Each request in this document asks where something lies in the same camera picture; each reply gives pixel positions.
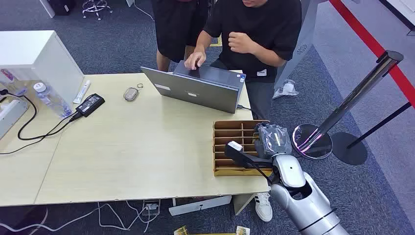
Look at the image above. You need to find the person's left hand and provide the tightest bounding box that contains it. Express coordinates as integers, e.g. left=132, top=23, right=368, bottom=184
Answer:
left=228, top=31, right=257, bottom=55

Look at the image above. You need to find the seated person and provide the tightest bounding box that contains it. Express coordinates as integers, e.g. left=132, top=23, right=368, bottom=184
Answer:
left=184, top=0, right=303, bottom=121

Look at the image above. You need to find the table leg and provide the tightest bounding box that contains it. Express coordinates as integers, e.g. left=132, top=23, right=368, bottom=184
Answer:
left=232, top=193, right=257, bottom=216

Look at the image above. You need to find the grey key fob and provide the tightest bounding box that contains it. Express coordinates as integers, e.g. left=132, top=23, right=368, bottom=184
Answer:
left=123, top=87, right=139, bottom=102

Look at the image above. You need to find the thin black cable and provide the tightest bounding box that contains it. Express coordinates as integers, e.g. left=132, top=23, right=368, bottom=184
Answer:
left=0, top=117, right=75, bottom=155

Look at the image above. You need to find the black cable with plug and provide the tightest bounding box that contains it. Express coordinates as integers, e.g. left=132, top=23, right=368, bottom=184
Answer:
left=0, top=89, right=84, bottom=141

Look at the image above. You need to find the robot right hand grey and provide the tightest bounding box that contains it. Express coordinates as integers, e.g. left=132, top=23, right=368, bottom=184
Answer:
left=253, top=122, right=293, bottom=160

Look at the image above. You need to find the person's right hand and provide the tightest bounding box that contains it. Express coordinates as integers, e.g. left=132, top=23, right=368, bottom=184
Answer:
left=184, top=50, right=207, bottom=71

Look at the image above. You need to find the metal floor socket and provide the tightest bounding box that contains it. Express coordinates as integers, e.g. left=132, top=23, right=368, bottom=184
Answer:
left=141, top=199, right=161, bottom=217

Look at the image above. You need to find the clear bottle purple label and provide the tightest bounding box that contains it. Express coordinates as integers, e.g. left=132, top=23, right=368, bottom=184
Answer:
left=0, top=68, right=28, bottom=97

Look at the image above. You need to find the black stanchion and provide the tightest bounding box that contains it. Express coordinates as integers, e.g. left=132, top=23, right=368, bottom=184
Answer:
left=330, top=101, right=413, bottom=166

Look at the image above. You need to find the cardboard divider box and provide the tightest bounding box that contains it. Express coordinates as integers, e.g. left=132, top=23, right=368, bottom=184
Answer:
left=212, top=120, right=274, bottom=177

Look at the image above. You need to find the white furniture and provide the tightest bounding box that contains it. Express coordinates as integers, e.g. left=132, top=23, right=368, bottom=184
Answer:
left=378, top=0, right=415, bottom=37

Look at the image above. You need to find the white sign stand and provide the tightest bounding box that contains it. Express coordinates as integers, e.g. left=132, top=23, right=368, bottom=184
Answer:
left=273, top=0, right=330, bottom=92

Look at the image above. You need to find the white board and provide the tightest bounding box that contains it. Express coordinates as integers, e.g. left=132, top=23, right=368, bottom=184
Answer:
left=168, top=195, right=233, bottom=217

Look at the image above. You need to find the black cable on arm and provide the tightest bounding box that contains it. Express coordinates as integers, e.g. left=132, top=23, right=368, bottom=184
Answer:
left=249, top=161, right=277, bottom=186

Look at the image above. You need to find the white device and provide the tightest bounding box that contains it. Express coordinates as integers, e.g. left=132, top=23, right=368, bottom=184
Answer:
left=0, top=98, right=29, bottom=141

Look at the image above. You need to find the white cabinet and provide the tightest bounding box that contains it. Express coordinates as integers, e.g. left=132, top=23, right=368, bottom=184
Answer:
left=0, top=30, right=85, bottom=105

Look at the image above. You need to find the white cable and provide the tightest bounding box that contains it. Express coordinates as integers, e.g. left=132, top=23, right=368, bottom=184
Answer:
left=124, top=199, right=162, bottom=234
left=0, top=202, right=131, bottom=234

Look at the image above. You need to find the grey laptop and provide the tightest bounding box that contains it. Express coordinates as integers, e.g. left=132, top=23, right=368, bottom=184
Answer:
left=140, top=60, right=247, bottom=115

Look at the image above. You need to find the standing person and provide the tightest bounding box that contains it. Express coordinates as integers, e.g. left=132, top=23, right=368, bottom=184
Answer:
left=151, top=0, right=211, bottom=73

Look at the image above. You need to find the person's white shoe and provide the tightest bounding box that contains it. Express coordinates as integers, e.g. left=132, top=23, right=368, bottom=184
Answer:
left=254, top=192, right=274, bottom=223

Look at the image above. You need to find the black box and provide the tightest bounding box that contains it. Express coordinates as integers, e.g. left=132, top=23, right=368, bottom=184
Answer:
left=46, top=0, right=77, bottom=17

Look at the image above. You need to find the chrome chair base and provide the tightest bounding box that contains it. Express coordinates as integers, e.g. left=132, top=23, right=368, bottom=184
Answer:
left=81, top=0, right=114, bottom=21

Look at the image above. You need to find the water bottle white cap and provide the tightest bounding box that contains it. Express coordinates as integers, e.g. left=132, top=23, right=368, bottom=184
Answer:
left=33, top=82, right=73, bottom=119

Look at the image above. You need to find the chrome stanchion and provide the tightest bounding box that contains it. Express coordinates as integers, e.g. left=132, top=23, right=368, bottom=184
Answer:
left=291, top=49, right=405, bottom=161

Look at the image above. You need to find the black laptop cable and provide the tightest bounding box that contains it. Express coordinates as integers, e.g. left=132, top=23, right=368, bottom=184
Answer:
left=237, top=104, right=257, bottom=115

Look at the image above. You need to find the white tube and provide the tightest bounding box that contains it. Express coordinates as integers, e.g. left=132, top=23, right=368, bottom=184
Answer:
left=72, top=79, right=92, bottom=105

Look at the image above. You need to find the black power adapter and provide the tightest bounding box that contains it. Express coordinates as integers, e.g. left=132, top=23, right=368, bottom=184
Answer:
left=75, top=93, right=106, bottom=118

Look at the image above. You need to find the red barrier belt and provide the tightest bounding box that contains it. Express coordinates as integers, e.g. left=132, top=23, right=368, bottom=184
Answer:
left=328, top=0, right=415, bottom=108

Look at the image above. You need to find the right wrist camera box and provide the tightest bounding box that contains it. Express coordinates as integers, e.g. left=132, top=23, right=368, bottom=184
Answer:
left=224, top=141, right=274, bottom=170

